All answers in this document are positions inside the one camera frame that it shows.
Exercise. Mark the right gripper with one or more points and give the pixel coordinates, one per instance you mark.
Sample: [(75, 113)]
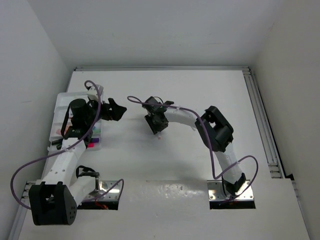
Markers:
[(156, 128)]

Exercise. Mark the yellow black highlighter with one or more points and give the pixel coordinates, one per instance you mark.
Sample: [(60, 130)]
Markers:
[(56, 142)]

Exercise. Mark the white plastic organizer tray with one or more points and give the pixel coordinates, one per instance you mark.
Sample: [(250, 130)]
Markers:
[(74, 114)]

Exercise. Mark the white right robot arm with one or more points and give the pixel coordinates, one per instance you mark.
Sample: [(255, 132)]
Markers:
[(215, 131)]

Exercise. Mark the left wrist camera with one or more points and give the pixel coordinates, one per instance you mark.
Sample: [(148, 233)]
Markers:
[(94, 94)]

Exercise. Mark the green eraser case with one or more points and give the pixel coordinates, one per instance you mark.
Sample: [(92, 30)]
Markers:
[(96, 130)]

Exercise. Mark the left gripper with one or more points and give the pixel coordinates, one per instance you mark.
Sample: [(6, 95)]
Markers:
[(115, 112)]

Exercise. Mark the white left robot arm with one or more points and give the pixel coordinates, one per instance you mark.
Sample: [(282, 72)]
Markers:
[(55, 199)]

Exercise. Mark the pink black highlighter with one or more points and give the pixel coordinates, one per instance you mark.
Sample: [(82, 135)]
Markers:
[(90, 145)]

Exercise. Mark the purple black highlighter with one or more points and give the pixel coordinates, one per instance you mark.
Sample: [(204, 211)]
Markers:
[(95, 140)]

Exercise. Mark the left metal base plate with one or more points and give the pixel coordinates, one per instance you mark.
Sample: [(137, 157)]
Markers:
[(107, 191)]

